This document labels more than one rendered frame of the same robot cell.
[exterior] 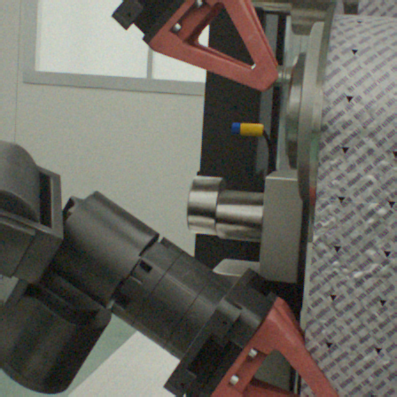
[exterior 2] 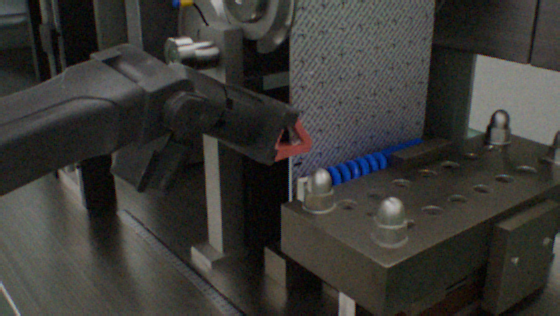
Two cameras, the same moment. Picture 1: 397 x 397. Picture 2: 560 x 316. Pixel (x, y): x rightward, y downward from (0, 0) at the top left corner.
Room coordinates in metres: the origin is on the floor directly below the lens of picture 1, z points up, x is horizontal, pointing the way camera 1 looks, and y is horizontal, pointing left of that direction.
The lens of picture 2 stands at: (0.21, 0.43, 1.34)
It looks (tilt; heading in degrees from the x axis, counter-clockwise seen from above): 22 degrees down; 311
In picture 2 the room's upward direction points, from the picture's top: straight up
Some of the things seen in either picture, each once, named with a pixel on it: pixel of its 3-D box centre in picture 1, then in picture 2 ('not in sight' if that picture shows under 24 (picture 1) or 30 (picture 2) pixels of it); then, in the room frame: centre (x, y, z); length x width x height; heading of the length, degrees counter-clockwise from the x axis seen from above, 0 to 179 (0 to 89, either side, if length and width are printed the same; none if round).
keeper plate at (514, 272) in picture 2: not in sight; (522, 256); (0.39, -0.19, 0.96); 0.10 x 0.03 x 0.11; 79
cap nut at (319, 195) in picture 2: not in sight; (319, 187); (0.57, -0.04, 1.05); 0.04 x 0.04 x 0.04
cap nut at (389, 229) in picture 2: not in sight; (390, 218); (0.47, -0.03, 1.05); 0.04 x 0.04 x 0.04
